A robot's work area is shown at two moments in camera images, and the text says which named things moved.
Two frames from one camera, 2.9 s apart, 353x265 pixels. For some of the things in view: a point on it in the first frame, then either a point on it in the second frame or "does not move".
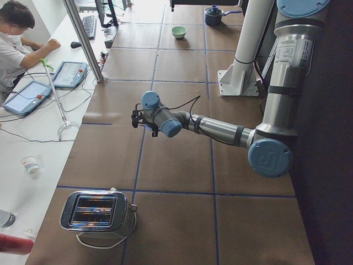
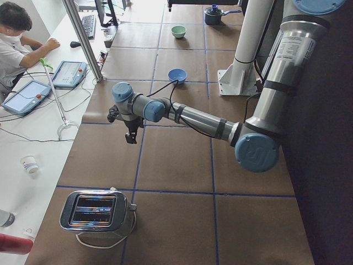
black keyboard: [89, 24] does not move
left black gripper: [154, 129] to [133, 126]
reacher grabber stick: [65, 123] does not move
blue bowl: [148, 127] to [177, 74]
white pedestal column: [240, 79] does not move
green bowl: [178, 32] does not move
